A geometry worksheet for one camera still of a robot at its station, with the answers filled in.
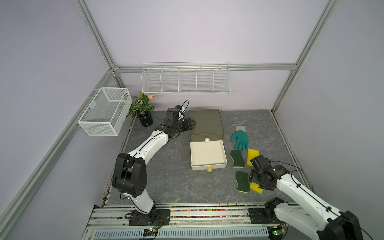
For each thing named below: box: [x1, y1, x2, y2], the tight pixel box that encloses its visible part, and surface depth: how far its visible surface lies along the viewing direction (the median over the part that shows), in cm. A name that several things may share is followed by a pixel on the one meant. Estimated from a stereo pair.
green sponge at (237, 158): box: [230, 150, 245, 168], surface depth 96 cm
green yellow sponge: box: [235, 171, 250, 194], surface depth 84 cm
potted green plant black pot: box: [126, 91, 156, 127], surface depth 96 cm
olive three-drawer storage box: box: [188, 108, 224, 144], surface depth 86 cm
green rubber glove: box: [230, 125, 249, 151], surface depth 105 cm
